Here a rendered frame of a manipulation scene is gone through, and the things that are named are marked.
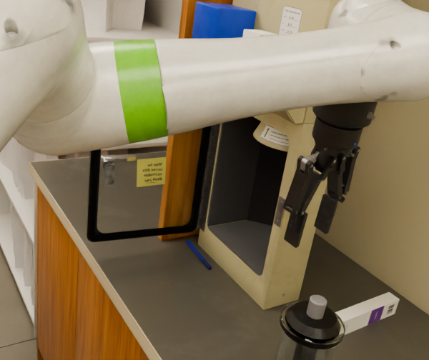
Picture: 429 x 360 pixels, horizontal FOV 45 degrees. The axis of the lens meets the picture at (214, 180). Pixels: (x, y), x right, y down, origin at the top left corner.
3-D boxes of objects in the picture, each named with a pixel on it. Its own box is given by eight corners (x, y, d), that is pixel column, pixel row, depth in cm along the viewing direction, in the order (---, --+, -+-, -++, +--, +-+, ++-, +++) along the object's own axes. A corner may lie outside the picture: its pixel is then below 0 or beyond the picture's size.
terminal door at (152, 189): (196, 231, 145) (216, 91, 129) (86, 243, 132) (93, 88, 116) (195, 230, 145) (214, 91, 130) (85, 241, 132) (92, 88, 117)
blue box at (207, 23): (227, 43, 125) (232, 4, 121) (250, 52, 117) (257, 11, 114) (190, 41, 119) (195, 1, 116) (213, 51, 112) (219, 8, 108)
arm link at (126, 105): (-20, 137, 50) (-26, 28, 53) (18, 176, 62) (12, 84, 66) (166, 113, 52) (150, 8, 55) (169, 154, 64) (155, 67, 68)
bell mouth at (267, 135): (293, 126, 137) (297, 106, 135) (340, 151, 124) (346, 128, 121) (239, 130, 127) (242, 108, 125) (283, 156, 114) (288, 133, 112)
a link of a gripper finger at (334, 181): (322, 148, 86) (328, 143, 87) (324, 193, 94) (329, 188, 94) (340, 158, 84) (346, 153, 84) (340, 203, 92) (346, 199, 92)
